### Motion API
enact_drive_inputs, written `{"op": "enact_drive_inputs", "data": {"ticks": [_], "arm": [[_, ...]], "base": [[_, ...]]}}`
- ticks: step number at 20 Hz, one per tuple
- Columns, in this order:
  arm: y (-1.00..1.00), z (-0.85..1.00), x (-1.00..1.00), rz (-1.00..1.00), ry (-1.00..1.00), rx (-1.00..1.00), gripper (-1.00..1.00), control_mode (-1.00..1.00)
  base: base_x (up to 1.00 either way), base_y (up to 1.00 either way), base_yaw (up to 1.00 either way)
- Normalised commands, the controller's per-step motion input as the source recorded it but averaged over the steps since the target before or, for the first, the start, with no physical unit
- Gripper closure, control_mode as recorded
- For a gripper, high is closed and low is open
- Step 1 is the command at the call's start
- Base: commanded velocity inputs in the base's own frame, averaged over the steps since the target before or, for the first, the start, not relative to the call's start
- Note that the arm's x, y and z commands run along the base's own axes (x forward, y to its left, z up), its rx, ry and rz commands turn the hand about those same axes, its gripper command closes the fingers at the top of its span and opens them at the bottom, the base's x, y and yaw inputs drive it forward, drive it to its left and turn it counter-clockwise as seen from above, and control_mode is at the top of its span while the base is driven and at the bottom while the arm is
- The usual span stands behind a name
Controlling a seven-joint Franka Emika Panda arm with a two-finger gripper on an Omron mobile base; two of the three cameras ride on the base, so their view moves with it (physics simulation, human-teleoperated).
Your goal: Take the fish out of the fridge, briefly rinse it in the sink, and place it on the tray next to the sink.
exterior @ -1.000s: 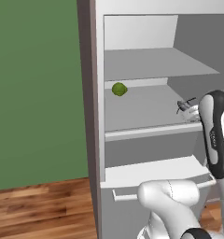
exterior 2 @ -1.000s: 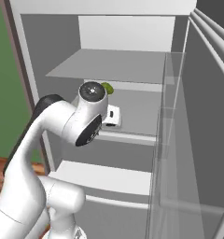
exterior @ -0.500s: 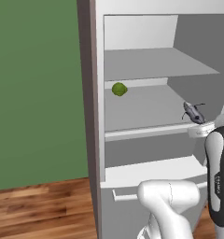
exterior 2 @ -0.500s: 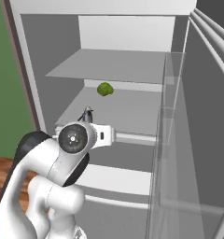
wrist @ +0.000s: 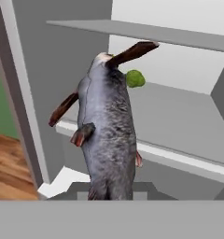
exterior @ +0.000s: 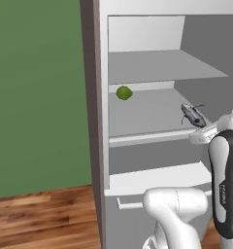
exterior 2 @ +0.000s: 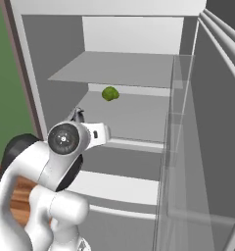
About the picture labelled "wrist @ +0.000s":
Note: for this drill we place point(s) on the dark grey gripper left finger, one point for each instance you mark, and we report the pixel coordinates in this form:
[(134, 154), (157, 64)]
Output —
[(76, 190)]

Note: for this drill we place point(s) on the green round vegetable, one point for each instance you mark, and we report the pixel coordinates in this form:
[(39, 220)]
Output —
[(135, 78)]

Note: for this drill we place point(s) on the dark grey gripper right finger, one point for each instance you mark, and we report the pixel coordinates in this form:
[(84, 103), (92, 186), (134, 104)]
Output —
[(148, 191)]

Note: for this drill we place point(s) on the grey fish with dark fins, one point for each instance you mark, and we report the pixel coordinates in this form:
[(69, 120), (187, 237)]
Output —
[(108, 124)]

